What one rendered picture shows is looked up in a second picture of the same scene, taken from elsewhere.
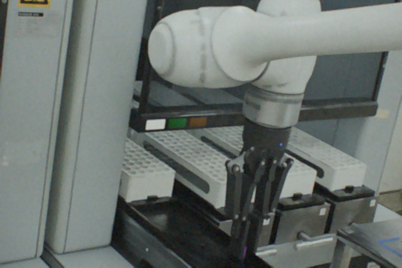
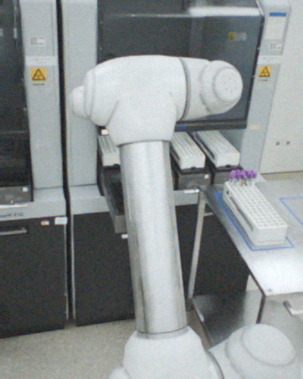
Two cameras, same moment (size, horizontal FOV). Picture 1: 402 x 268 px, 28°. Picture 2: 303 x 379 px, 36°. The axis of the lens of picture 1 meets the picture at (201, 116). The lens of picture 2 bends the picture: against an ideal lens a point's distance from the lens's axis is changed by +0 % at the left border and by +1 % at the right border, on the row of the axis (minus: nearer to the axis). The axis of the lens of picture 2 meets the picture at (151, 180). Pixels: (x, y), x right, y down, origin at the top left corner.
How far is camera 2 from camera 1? 0.77 m
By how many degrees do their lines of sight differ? 24
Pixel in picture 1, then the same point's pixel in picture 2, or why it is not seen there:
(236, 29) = not seen: hidden behind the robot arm
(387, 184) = not seen: outside the picture
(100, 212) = (87, 170)
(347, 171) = (225, 157)
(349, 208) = (224, 176)
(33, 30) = (41, 91)
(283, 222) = (181, 180)
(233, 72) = not seen: hidden behind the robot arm
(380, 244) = (213, 195)
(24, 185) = (48, 156)
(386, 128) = (259, 134)
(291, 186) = (188, 162)
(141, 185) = (109, 158)
